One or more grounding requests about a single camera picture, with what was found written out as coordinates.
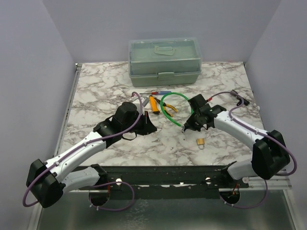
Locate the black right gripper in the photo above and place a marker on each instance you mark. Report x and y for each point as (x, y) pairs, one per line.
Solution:
(191, 125)

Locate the green cable lock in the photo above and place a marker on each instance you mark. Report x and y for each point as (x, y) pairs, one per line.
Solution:
(167, 115)

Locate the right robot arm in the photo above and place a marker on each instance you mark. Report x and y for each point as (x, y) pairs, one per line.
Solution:
(269, 154)

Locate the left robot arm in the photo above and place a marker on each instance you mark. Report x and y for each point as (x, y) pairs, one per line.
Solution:
(49, 180)

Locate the orange utility knife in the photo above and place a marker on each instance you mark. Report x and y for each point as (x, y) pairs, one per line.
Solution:
(154, 106)

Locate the blue red screwdriver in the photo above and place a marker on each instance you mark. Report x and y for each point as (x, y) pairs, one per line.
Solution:
(156, 93)

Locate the brass padlock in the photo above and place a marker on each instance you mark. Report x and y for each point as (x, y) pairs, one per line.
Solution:
(200, 143)

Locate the green plastic toolbox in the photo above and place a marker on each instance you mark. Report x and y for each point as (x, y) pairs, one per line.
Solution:
(162, 62)

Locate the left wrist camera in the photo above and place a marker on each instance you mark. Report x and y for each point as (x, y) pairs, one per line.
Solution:
(144, 101)

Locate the yellow handled pliers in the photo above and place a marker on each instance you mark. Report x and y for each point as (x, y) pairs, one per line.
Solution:
(166, 106)

